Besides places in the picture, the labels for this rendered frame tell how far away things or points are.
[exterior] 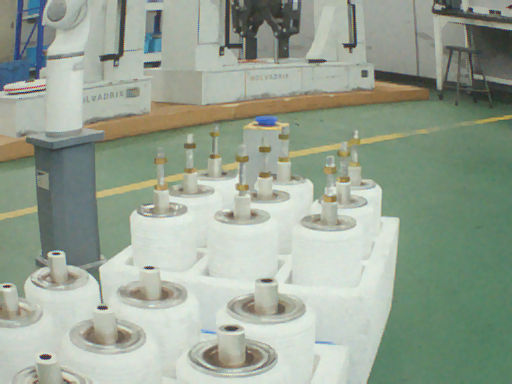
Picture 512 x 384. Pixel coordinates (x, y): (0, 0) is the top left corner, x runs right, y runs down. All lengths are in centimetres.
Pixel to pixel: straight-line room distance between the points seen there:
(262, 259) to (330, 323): 13
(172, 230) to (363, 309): 28
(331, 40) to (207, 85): 124
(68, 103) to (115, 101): 189
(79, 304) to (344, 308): 36
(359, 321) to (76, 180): 75
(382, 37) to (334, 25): 219
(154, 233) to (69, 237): 51
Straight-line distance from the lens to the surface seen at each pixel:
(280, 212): 108
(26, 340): 65
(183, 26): 380
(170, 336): 70
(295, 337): 67
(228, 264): 98
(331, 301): 93
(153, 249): 101
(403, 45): 672
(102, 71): 348
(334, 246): 94
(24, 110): 308
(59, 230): 149
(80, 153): 148
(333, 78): 444
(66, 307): 74
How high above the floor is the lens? 52
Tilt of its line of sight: 14 degrees down
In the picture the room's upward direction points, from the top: straight up
